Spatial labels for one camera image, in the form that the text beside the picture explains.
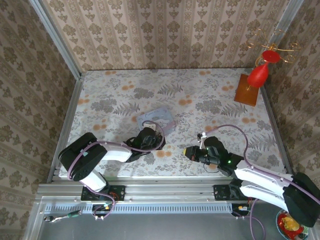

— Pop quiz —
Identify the green connector with wires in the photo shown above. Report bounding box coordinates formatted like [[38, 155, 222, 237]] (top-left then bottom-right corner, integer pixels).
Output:
[[44, 210, 83, 223]]

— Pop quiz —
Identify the red hourglass ornament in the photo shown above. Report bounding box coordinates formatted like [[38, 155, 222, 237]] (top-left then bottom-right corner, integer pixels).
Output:
[[247, 49, 281, 89]]

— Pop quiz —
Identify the gold wire ornament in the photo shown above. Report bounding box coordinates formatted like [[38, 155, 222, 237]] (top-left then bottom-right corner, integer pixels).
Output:
[[246, 27, 301, 66]]

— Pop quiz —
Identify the red fruit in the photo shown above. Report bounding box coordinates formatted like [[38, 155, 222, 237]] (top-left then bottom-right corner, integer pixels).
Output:
[[278, 212, 305, 239]]

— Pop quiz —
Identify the yellow fruit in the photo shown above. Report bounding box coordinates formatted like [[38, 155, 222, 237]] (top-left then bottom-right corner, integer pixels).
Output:
[[281, 216, 300, 231]]

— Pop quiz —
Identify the floral tablecloth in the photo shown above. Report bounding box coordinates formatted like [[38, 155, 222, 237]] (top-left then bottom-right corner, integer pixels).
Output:
[[59, 68, 287, 179]]

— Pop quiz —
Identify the grey slotted cable duct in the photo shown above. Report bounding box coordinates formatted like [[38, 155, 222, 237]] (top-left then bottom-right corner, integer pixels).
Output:
[[44, 202, 234, 215]]

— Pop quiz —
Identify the patterned bowl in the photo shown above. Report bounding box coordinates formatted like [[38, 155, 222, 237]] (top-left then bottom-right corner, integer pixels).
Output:
[[275, 209, 311, 240]]

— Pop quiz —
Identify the orange wooden base block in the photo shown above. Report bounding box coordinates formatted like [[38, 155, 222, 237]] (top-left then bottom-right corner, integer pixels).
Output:
[[234, 73, 259, 107]]

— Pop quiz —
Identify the aluminium frame post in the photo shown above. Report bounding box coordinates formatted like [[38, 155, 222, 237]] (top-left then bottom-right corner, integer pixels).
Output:
[[268, 0, 305, 51], [29, 0, 83, 79]]

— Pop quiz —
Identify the aluminium side rail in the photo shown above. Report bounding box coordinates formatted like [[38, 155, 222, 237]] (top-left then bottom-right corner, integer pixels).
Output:
[[46, 76, 85, 184], [259, 84, 301, 183]]

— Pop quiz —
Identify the aluminium front rail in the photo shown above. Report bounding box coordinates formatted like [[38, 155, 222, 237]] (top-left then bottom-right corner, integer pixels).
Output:
[[36, 183, 309, 201]]

